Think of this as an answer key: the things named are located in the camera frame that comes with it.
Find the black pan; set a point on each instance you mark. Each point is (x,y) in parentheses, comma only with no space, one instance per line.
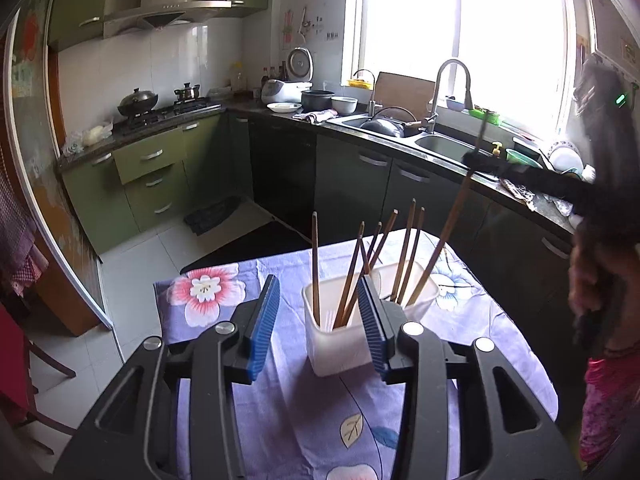
(385,126)

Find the small dark floor mat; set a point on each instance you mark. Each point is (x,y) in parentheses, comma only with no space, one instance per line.
(212,215)

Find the steel kitchen faucet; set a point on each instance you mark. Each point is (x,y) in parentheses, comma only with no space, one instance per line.
(468,92)

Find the kitchen window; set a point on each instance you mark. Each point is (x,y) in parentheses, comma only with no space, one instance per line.
(450,20)

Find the small steel pot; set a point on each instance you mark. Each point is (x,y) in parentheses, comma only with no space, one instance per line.
(187,94)

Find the yellow oil bottle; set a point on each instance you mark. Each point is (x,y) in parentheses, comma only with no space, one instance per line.
(239,80)

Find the green plastic container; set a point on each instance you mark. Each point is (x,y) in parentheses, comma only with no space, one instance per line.
(492,119)

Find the white bowl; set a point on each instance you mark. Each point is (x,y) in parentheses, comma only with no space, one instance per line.
(344,105)

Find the white plate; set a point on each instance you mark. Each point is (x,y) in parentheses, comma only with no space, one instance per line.
(284,107)

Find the black gas stove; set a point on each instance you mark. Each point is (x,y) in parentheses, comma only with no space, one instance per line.
(165,115)

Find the white plastic bag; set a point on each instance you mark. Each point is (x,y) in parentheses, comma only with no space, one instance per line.
(95,135)

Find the green plastic basin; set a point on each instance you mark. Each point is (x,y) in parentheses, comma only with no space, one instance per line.
(522,156)

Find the black wok with lid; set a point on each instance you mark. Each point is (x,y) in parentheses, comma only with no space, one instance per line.
(137,102)

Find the pink patterned clothing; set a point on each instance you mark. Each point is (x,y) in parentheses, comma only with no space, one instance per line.
(607,400)

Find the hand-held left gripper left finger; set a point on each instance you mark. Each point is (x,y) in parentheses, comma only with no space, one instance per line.
(262,330)

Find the white plastic utensil holder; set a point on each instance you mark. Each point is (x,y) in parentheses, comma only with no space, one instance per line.
(335,350)

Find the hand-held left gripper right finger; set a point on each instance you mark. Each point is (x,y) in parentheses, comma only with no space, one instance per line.
(374,330)

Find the stainless double sink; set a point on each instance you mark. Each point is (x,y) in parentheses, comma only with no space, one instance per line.
(440,145)

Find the yellow basket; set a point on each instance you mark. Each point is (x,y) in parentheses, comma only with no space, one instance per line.
(361,83)

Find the sliding glass door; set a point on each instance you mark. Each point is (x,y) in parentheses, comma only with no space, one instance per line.
(55,200)

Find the wooden cutting board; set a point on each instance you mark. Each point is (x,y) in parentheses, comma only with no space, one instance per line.
(405,91)

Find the crumpled dish rag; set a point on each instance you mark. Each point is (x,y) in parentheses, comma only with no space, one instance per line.
(315,116)

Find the checked cloth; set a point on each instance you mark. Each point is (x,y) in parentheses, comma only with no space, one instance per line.
(20,260)

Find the green base cabinet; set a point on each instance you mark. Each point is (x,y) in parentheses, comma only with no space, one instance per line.
(90,200)

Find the long wooden chopstick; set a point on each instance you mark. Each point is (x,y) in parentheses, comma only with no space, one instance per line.
(445,240)
(315,260)

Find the blue bowl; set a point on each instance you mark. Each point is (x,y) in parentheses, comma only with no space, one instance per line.
(456,104)

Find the green cabinet drawer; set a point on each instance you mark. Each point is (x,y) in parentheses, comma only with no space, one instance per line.
(145,160)
(162,212)
(155,185)

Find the person's right hand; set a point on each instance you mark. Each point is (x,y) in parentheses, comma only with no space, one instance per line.
(582,280)

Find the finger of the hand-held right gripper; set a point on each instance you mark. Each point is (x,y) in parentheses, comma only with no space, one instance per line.
(525,176)

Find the bundle of wooden chopsticks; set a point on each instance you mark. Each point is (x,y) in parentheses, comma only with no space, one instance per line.
(349,280)

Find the black cooking pot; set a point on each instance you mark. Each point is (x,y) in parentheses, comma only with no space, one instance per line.
(317,101)

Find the red wooden chair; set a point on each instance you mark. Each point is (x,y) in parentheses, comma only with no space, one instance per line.
(15,370)

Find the white rice cooker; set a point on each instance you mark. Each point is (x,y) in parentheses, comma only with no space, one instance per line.
(280,91)

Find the floral purple tablecloth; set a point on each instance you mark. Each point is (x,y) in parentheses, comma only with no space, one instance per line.
(310,410)

